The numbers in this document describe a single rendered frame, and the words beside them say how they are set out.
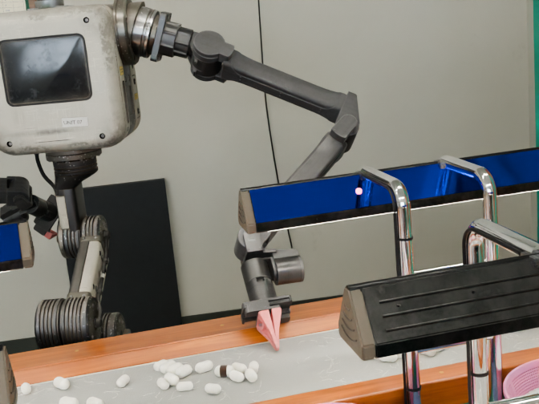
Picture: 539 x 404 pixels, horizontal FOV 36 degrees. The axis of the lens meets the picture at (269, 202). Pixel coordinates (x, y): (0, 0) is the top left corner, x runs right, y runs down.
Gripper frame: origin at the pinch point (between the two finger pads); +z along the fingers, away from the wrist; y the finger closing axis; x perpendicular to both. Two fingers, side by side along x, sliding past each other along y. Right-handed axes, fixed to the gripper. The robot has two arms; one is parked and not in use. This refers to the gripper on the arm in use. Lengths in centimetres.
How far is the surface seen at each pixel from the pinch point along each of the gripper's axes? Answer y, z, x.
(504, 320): 9, 39, -70
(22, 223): -43, -10, -37
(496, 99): 149, -153, 104
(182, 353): -18.0, -4.9, 5.2
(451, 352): 30.7, 12.1, -7.7
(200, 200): 15, -145, 135
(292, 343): 4.0, -1.6, 3.5
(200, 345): -14.0, -5.8, 5.2
